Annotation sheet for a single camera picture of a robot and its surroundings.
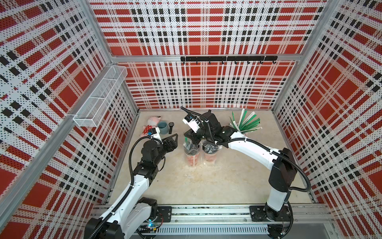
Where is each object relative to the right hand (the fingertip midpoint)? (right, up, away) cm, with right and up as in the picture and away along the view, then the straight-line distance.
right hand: (187, 133), depth 78 cm
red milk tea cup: (+3, -9, -2) cm, 10 cm away
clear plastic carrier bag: (+8, -17, +13) cm, 23 cm away
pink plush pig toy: (-27, +7, +27) cm, 39 cm away
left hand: (-7, -1, +3) cm, 7 cm away
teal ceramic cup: (-20, +4, +28) cm, 35 cm away
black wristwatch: (-15, +5, +33) cm, 37 cm away
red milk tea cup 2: (+12, -8, -1) cm, 15 cm away
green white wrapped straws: (+38, +6, +18) cm, 42 cm away
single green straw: (-1, -4, +2) cm, 4 cm away
